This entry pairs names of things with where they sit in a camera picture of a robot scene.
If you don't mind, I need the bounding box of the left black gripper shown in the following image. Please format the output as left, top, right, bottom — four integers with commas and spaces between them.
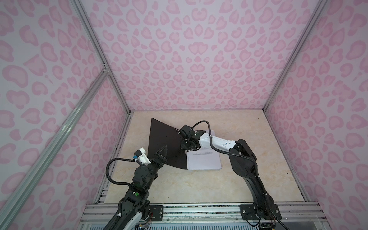
144, 146, 166, 191

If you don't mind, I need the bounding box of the blue A4 clip folder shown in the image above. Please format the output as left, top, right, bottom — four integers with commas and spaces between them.
148, 118, 188, 170

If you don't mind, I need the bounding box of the printed sheet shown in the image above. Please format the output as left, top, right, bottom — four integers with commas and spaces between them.
186, 147, 222, 170

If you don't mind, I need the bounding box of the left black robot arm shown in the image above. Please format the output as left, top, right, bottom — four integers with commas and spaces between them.
104, 146, 167, 230

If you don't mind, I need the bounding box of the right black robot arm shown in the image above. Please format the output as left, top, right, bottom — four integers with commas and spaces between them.
178, 125, 281, 220

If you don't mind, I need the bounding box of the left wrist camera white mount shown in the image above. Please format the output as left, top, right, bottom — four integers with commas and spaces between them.
133, 148, 151, 166

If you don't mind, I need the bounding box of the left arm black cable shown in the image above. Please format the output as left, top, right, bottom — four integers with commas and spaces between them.
105, 158, 136, 186

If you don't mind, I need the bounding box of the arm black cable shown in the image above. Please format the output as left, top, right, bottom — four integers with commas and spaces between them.
105, 158, 136, 186
191, 120, 259, 173

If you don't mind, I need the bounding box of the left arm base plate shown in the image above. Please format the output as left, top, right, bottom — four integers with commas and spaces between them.
149, 205, 164, 222

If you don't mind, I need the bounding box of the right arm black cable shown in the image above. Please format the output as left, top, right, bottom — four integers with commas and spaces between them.
191, 120, 259, 173

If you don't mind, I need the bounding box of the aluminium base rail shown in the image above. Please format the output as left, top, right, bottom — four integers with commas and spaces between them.
77, 202, 331, 230

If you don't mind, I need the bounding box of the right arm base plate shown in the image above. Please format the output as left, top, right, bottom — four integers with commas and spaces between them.
239, 204, 282, 221

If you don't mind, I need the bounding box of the aluminium frame left post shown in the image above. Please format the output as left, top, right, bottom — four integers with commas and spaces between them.
70, 0, 131, 114

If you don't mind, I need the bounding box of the aluminium frame post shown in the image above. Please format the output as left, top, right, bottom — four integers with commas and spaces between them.
70, 0, 131, 114
263, 0, 330, 114

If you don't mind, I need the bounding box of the aluminium frame diagonal bar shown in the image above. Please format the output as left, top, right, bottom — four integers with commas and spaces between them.
1, 70, 108, 230

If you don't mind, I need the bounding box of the aluminium frame right post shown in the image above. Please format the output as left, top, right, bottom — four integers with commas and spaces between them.
263, 0, 330, 114

